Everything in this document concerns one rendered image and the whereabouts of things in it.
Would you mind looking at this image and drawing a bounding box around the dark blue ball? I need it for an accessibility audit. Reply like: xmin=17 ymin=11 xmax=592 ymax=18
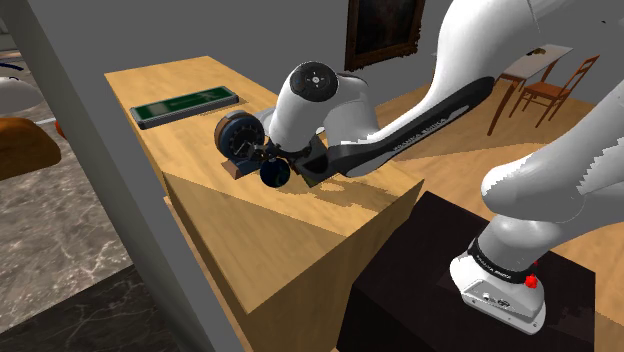
xmin=259 ymin=156 xmax=293 ymax=189

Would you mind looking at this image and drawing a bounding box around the blue round clock, brown base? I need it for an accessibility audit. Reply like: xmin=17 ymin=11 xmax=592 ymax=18
xmin=213 ymin=109 xmax=268 ymax=181

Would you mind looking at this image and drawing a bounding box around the light wooden desk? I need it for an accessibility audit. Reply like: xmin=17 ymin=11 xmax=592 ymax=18
xmin=104 ymin=54 xmax=425 ymax=352

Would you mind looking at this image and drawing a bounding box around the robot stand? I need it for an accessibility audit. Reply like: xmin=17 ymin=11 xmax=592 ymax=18
xmin=336 ymin=190 xmax=597 ymax=352

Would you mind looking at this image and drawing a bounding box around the brown rounded object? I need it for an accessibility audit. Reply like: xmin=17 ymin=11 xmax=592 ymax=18
xmin=0 ymin=116 xmax=63 ymax=182

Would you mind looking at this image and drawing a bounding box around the white rounded object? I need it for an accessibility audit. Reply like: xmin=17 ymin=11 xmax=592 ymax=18
xmin=0 ymin=76 xmax=46 ymax=115

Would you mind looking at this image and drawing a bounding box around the brown wooden chair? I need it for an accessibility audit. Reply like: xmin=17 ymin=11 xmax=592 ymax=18
xmin=509 ymin=54 xmax=601 ymax=129

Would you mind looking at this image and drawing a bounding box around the white-topped wooden table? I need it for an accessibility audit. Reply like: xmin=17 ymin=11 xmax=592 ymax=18
xmin=431 ymin=43 xmax=575 ymax=137

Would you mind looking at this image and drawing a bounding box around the green tablet with dark frame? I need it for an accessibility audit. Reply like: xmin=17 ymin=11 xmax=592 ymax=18
xmin=129 ymin=85 xmax=240 ymax=131

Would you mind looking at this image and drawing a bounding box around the dark framed wall picture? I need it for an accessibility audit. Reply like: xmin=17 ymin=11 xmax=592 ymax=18
xmin=343 ymin=0 xmax=426 ymax=72

